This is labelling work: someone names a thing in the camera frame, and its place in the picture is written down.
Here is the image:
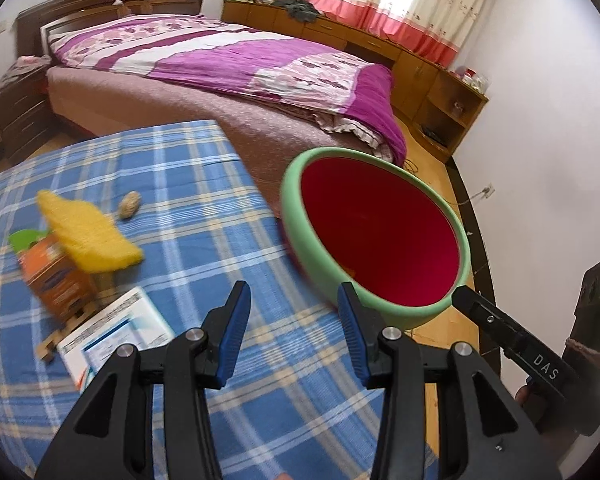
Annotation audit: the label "peanut in shell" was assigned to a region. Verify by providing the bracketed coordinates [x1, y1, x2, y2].
[117, 191, 142, 221]

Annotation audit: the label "white and teal box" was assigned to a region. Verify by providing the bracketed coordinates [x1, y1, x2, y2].
[57, 286, 176, 393]

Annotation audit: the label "pink floral curtain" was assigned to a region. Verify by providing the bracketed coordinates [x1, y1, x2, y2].
[275, 0, 496, 68]

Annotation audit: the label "black item on shelf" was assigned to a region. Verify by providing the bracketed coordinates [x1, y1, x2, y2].
[421, 127, 449, 148]

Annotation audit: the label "green plastic leaves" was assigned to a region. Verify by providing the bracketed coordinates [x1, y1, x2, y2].
[8, 229, 53, 256]

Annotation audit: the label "wide yellow foam net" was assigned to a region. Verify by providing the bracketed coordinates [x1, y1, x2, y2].
[36, 190, 145, 275]

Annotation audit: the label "pink folded clothes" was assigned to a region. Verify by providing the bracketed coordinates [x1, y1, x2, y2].
[0, 55, 51, 93]

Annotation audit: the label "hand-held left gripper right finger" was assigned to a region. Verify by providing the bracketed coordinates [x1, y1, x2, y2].
[337, 281, 563, 480]

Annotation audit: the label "dark crumpled clothes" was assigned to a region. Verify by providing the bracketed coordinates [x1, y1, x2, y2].
[272, 0, 321, 23]

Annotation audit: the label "dark wooden nightstand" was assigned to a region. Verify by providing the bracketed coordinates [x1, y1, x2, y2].
[0, 55, 56, 161]

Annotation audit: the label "red bucket with green rim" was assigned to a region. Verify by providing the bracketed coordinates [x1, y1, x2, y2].
[279, 147, 473, 331]

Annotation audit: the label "white and red jars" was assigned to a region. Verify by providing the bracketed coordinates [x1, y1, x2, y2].
[452, 65, 488, 91]

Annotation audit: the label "blue plaid blanket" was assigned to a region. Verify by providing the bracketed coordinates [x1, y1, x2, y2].
[0, 120, 441, 480]

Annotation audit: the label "orange cardboard box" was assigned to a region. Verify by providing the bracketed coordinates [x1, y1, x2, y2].
[19, 235, 101, 325]

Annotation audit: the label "person's right hand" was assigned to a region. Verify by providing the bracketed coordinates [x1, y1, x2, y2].
[514, 382, 536, 412]

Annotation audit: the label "purple floral quilt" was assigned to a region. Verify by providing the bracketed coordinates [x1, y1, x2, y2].
[47, 14, 408, 166]

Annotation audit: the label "brown cardboard piece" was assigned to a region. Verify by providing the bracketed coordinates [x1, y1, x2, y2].
[36, 300, 101, 362]

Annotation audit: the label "low wooden cabinet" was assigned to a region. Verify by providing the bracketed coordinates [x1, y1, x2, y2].
[221, 0, 490, 163]

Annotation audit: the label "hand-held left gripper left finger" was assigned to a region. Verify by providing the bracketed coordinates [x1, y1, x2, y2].
[37, 280, 253, 480]

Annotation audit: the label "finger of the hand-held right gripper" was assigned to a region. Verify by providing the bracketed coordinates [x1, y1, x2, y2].
[452, 285, 531, 362]

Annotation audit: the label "dark wooden bed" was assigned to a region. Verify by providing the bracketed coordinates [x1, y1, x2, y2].
[15, 0, 408, 196]

